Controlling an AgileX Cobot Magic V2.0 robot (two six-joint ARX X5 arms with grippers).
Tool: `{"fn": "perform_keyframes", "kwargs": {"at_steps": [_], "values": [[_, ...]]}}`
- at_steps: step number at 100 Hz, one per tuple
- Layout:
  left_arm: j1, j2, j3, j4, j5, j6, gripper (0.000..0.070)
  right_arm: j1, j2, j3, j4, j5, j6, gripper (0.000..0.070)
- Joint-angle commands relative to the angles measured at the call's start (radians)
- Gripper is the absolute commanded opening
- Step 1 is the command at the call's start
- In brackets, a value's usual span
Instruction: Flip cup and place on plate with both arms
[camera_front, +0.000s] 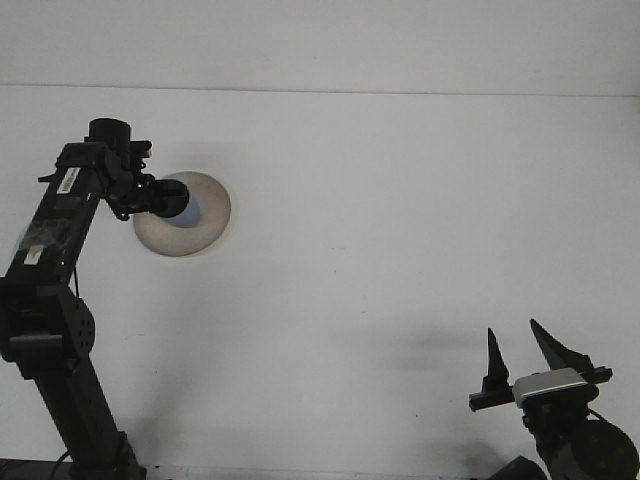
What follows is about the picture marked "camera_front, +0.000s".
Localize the pale blue cup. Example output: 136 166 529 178
163 192 202 230

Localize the pale round plate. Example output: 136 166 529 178
132 171 233 259

